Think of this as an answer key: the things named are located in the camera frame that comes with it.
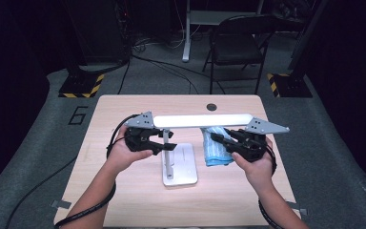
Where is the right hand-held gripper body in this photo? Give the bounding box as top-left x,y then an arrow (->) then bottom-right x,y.
233,116 -> 291,163

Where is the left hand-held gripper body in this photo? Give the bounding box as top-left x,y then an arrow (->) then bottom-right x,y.
123,110 -> 156,154

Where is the blue striped cloth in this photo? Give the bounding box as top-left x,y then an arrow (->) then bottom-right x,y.
200,126 -> 236,167

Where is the white desk lamp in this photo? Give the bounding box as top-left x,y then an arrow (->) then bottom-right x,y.
152,113 -> 254,188

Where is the person's left hand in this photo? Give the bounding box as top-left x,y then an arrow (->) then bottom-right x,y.
106,125 -> 155,175

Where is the person's right hand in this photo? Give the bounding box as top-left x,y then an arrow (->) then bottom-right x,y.
232,136 -> 277,192

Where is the black stand with striped base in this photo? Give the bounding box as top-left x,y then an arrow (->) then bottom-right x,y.
266,0 -> 330,98
57,47 -> 105,99

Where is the grey tape strip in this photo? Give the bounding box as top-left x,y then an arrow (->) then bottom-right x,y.
51,199 -> 72,210
286,199 -> 309,217

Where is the black folding chair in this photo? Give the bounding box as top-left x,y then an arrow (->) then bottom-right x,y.
202,13 -> 279,95

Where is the white standing desk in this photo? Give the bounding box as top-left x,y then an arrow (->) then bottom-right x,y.
181,0 -> 265,63

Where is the black equipment cabinet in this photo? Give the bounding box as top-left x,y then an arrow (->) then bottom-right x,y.
61,0 -> 132,65

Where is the black floor cable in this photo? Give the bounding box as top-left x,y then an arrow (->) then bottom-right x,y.
130,53 -> 227,95
117,58 -> 132,95
4,156 -> 78,229

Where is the right hand-held gripper cable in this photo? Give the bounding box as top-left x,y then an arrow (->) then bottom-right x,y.
257,142 -> 284,229

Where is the hand-held gripper cable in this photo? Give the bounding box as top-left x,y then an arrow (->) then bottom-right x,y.
257,142 -> 284,229
53,114 -> 141,229

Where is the left hand-held gripper cable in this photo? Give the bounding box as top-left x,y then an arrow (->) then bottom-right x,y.
53,114 -> 141,229

